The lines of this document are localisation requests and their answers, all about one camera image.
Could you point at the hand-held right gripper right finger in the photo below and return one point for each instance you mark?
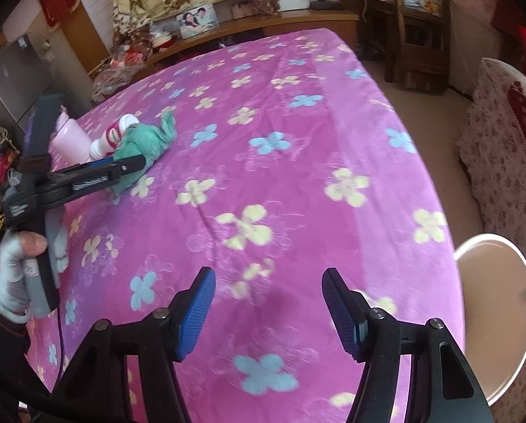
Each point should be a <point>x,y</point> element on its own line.
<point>340,313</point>

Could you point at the flat black device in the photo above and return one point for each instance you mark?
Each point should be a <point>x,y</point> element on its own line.
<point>325,5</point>

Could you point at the green towel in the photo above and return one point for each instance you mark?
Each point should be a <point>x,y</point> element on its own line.
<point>148,141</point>

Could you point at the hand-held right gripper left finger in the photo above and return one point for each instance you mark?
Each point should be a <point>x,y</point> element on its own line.
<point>196,313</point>

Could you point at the dark wooden chair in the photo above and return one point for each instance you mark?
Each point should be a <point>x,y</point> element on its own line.
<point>421,53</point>

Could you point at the pink water bottle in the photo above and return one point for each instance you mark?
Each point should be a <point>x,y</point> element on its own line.
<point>71,139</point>

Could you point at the beige round waste bin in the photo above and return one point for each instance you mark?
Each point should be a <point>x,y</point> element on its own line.
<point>492,308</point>

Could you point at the wooden cabinet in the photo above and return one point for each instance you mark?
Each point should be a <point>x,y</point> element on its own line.
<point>298,22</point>

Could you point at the grey refrigerator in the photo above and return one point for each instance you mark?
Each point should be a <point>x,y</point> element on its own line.
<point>16,79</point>

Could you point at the person's left hand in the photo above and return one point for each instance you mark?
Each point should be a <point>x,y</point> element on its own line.
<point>9,273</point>

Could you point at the framed couple photo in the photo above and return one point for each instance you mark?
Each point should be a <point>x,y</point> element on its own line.
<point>197,21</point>

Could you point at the person's left forearm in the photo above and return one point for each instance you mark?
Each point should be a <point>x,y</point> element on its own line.
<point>0,343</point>

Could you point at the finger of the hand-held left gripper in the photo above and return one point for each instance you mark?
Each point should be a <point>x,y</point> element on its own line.
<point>113,166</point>
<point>86,187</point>

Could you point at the floral covered sofa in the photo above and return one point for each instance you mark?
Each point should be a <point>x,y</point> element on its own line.
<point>496,150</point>

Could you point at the white bottle with red label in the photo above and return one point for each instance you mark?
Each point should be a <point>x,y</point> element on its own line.
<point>110,136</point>

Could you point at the small wooden box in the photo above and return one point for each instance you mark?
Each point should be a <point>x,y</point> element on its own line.
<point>240,10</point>

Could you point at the red and white bowl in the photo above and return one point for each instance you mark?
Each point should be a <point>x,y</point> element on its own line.
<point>162,40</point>

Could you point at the clear plastic bags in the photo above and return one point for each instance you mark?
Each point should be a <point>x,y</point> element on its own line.
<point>113,81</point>

